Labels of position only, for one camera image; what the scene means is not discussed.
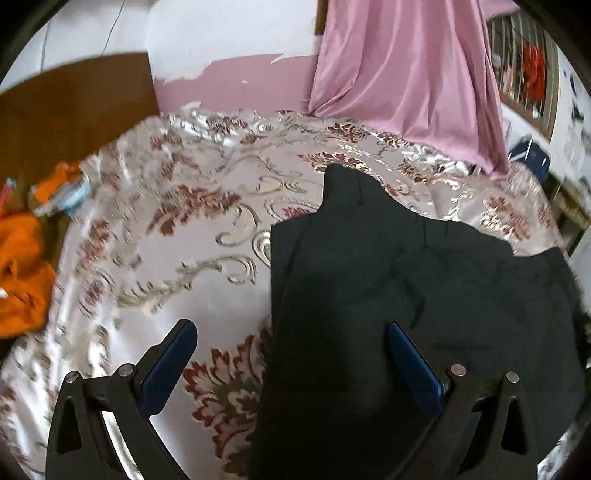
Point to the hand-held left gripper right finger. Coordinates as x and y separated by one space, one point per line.
411 364

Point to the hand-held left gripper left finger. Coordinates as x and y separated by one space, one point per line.
168 364

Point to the black padded jacket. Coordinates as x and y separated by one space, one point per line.
369 277

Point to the floral bedspread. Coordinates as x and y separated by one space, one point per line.
184 240

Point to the orange garment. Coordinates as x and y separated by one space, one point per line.
23 258

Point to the dark wooden cabinet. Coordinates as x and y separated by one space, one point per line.
568 207

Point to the dark blue bag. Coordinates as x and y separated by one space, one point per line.
535 157

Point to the brown wooden headboard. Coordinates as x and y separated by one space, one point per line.
78 110

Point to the pink curtain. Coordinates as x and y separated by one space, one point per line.
406 69

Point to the red hanging clothing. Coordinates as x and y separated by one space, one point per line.
534 69

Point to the barred window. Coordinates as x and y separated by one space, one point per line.
508 55

